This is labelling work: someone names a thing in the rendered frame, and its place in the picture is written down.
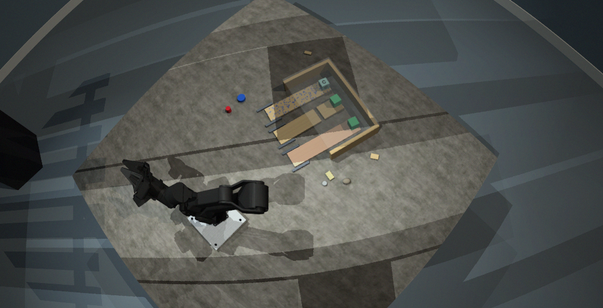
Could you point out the pale yellow flat rectangular block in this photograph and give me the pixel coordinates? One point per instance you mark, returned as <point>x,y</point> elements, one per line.
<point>329,175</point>

